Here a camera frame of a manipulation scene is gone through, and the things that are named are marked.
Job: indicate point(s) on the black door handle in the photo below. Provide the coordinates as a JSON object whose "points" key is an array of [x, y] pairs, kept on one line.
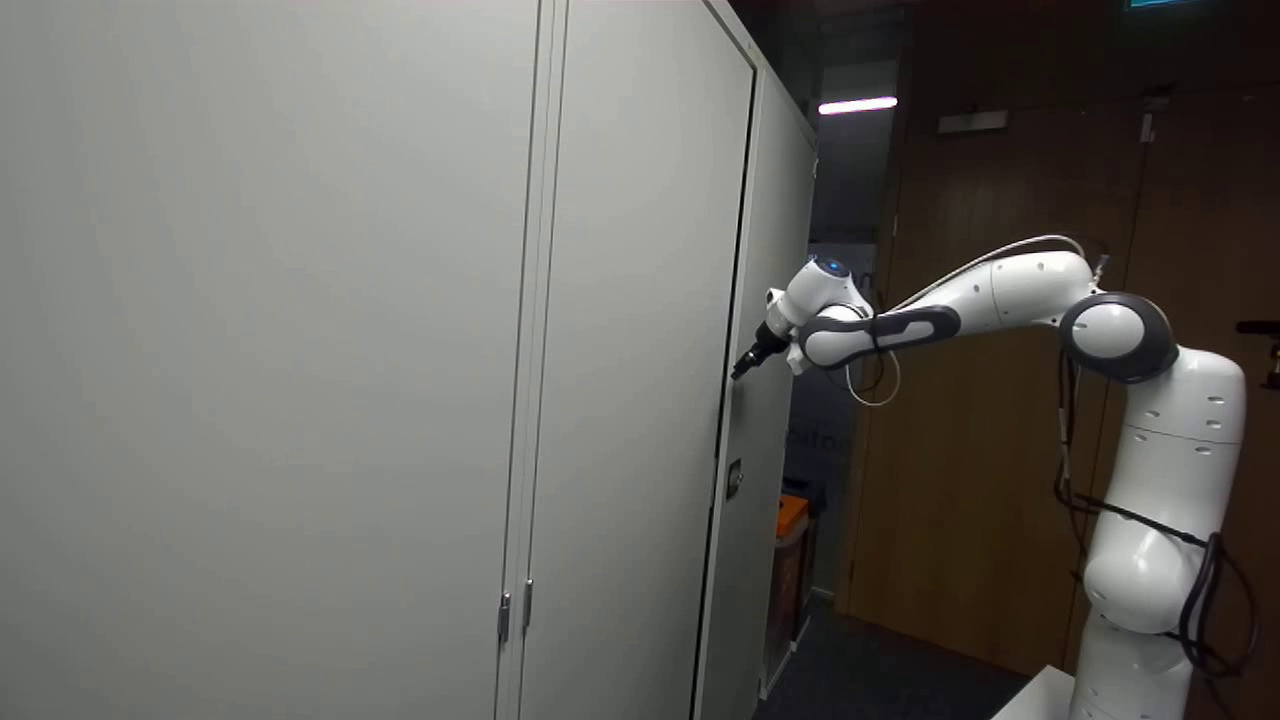
{"points": [[735, 482]]}

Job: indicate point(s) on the orange bin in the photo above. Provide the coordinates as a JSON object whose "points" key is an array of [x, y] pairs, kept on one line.
{"points": [[788, 519]]}

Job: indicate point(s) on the grey cabinet door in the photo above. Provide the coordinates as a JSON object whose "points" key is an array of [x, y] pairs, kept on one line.
{"points": [[773, 241], [653, 129]]}

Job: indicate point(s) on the ceiling light strip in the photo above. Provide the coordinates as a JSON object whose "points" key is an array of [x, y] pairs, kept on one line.
{"points": [[857, 107]]}

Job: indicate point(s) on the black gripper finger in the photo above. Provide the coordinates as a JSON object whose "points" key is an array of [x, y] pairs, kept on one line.
{"points": [[742, 367]]}

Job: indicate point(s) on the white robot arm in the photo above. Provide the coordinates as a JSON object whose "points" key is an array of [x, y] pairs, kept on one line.
{"points": [[1157, 536]]}

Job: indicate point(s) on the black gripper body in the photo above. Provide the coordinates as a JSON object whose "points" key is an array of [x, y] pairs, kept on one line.
{"points": [[767, 345]]}

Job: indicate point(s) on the grey neighbouring cabinet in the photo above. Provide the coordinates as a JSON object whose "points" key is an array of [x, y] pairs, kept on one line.
{"points": [[259, 338]]}

